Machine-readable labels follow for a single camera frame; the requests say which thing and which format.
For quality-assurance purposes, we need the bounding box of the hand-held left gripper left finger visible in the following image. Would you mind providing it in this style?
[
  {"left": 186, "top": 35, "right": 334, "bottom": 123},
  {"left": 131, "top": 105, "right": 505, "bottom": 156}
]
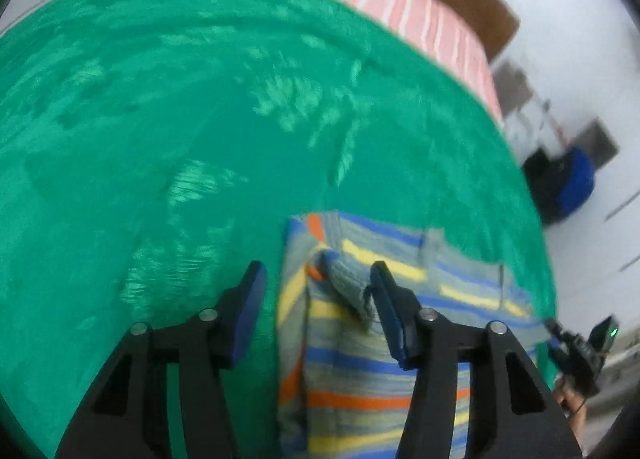
[{"left": 55, "top": 260, "right": 268, "bottom": 459}]

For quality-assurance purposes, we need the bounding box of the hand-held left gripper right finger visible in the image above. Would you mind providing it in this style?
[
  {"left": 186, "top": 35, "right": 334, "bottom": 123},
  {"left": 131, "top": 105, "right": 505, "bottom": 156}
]
[{"left": 367, "top": 260, "right": 583, "bottom": 459}]

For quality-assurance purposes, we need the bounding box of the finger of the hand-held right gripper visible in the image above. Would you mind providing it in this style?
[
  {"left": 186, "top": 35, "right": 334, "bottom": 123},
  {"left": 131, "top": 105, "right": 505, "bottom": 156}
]
[
  {"left": 547, "top": 341, "right": 571, "bottom": 376},
  {"left": 544, "top": 318, "right": 573, "bottom": 342}
]

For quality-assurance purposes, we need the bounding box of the striped knit sweater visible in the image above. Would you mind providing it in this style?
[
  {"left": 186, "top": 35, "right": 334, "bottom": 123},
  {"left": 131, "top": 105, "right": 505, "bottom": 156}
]
[{"left": 276, "top": 211, "right": 558, "bottom": 459}]

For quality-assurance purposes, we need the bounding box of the person's right hand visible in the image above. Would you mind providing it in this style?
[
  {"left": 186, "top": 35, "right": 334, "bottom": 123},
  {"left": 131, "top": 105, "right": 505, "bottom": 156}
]
[{"left": 554, "top": 379, "right": 590, "bottom": 440}]

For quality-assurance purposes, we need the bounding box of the white wardrobe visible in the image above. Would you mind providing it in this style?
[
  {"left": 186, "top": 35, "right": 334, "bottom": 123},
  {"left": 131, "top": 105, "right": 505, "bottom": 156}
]
[{"left": 542, "top": 104, "right": 640, "bottom": 365}]

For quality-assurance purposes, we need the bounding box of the blue and black bag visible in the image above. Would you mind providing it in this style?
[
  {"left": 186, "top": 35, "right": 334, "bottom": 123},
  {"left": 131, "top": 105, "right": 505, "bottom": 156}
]
[{"left": 522, "top": 149, "right": 576, "bottom": 224}]

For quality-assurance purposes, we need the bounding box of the blue cloth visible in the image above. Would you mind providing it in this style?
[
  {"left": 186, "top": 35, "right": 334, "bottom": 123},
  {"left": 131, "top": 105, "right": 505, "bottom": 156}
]
[{"left": 552, "top": 146, "right": 597, "bottom": 222}]

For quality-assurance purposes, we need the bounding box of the green floral blanket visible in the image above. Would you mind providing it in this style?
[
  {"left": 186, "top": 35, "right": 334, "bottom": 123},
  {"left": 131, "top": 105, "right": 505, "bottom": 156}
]
[{"left": 0, "top": 0, "right": 558, "bottom": 459}]

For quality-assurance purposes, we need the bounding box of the pink striped bed sheet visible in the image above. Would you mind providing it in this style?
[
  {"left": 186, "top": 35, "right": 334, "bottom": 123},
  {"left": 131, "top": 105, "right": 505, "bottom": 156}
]
[{"left": 165, "top": 0, "right": 503, "bottom": 120}]

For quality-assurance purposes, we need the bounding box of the brown wooden headboard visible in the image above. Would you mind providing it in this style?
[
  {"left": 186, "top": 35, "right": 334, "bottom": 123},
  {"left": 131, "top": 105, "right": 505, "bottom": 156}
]
[{"left": 280, "top": 0, "right": 521, "bottom": 62}]

